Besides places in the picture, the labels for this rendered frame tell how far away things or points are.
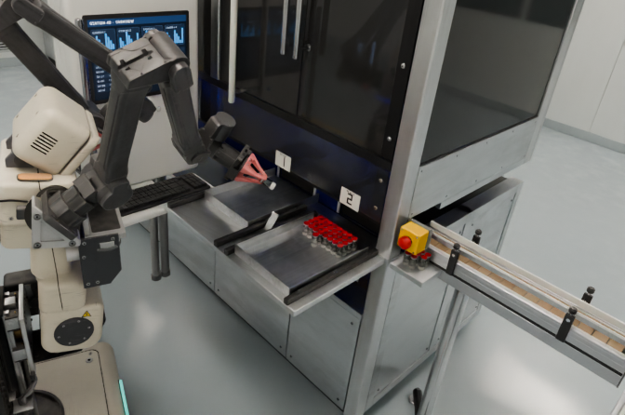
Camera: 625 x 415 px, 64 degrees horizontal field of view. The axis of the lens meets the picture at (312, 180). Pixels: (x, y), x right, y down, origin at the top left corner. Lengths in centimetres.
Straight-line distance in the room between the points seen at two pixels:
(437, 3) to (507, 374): 189
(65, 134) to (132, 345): 147
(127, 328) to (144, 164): 90
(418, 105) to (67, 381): 155
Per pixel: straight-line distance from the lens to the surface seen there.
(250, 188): 197
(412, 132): 146
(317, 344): 215
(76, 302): 158
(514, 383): 273
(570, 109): 620
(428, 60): 140
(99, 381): 211
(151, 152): 214
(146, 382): 244
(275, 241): 168
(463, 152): 178
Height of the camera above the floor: 184
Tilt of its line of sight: 28 degrees down
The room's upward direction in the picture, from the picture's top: 7 degrees clockwise
